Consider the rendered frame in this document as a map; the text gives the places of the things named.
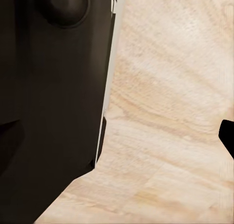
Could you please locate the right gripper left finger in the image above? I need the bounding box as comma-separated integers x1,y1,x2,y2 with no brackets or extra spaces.
0,120,25,178

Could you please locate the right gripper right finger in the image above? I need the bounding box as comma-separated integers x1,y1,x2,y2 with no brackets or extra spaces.
218,120,234,159

